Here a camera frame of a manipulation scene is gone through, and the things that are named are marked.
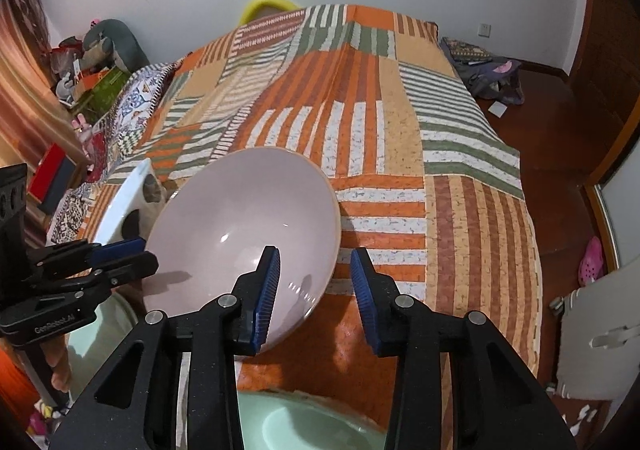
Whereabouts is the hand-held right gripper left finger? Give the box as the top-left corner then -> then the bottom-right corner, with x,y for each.
47,245 -> 281,450

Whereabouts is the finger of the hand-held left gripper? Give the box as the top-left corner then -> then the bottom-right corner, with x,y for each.
32,251 -> 159,301
30,238 -> 147,277

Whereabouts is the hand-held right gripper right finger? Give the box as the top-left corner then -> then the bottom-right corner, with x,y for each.
350,247 -> 581,450

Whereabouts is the white spotted bowl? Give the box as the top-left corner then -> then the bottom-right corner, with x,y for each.
94,159 -> 168,251

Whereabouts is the pale green plate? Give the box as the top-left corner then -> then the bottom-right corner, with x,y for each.
65,290 -> 141,381

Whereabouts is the pink bowl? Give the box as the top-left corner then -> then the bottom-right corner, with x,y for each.
142,147 -> 342,356

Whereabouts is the pale green bowl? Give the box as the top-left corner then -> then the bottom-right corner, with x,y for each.
235,387 -> 391,450

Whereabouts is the person's left hand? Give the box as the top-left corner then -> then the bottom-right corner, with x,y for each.
47,325 -> 74,394

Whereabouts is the dark grey box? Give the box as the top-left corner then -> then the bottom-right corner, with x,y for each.
40,160 -> 77,215

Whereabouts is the red box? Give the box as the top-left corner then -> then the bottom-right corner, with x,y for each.
27,144 -> 71,201

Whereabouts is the pink bunny toy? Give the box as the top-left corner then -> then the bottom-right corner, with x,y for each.
72,115 -> 97,141

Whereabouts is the patterned blanket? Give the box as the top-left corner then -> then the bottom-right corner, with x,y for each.
47,58 -> 187,245

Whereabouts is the green cardboard box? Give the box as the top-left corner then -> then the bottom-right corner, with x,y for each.
75,67 -> 132,110

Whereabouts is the striped patchwork quilt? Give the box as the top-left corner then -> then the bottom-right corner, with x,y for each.
75,4 -> 543,450

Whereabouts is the striped orange curtain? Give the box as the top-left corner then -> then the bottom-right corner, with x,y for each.
0,0 -> 86,171

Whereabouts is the grey plush toy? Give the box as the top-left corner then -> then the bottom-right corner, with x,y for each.
82,20 -> 143,75

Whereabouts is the pink slipper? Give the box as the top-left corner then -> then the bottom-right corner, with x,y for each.
578,236 -> 606,285

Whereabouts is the grey foam mat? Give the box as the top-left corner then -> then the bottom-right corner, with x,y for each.
555,255 -> 640,401

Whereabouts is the white heart-print sliding door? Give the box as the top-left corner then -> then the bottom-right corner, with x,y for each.
585,130 -> 640,281

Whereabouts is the yellow foam arch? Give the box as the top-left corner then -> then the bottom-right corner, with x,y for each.
239,0 -> 301,25

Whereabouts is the brown wooden door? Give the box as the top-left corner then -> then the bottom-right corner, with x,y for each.
570,0 -> 640,131

